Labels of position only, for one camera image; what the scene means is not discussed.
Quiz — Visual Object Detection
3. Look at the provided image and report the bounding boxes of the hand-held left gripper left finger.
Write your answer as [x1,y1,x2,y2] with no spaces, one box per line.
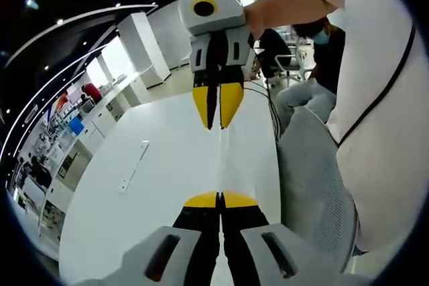
[122,191,222,286]

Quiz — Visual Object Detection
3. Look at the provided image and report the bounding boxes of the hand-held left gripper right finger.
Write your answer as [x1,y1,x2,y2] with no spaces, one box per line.
[221,190,324,286]

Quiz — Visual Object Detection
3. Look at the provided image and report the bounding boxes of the person's right hand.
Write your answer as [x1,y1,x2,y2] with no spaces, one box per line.
[243,0,269,41]

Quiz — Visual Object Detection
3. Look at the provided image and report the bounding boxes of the white office chair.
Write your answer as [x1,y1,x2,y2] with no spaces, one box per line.
[266,35,316,83]

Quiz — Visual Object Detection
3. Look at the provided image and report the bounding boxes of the white square pillar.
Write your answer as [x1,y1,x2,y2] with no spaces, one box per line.
[116,12,172,90]

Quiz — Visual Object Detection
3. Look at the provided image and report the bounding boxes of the grey mesh chair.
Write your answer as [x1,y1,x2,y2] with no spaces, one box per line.
[277,93,360,275]

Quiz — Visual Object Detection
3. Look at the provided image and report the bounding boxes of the long white counter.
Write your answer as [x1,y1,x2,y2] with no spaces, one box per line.
[36,73,143,236]

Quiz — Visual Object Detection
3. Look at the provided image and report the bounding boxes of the blue box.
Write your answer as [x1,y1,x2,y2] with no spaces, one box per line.
[68,118,85,137]

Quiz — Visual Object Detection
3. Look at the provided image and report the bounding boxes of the curved ceiling light strip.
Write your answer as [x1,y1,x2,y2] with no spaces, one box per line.
[3,3,159,70]

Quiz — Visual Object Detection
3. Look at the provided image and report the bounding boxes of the black cable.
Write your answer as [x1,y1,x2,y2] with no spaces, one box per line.
[245,33,283,142]

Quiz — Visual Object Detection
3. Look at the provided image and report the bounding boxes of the table cable slot cover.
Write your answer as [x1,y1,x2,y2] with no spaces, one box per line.
[118,139,151,196]

